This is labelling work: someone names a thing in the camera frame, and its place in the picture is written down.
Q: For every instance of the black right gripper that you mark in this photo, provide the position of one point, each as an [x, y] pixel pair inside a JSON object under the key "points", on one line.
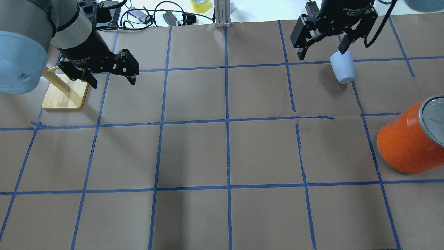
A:
{"points": [[343, 10]]}

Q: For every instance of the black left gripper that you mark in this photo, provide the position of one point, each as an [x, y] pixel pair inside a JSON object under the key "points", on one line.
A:
{"points": [[87, 49]]}

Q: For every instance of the light blue cup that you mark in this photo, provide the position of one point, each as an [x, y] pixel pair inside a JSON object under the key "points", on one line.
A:
{"points": [[343, 66]]}

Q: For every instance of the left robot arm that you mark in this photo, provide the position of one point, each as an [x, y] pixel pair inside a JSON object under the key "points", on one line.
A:
{"points": [[29, 27]]}

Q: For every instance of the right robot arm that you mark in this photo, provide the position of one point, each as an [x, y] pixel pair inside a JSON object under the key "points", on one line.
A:
{"points": [[354, 18]]}

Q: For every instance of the wooden cup stand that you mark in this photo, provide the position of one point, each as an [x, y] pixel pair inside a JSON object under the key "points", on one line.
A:
{"points": [[63, 93]]}

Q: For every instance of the yellow tape roll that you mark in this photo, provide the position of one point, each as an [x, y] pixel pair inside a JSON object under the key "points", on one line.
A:
{"points": [[200, 6]]}

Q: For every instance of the orange can with grey lid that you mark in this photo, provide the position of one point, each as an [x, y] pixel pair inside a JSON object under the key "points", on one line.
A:
{"points": [[412, 143]]}

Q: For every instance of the aluminium frame post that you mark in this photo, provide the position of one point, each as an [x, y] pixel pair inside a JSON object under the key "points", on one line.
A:
{"points": [[222, 13]]}

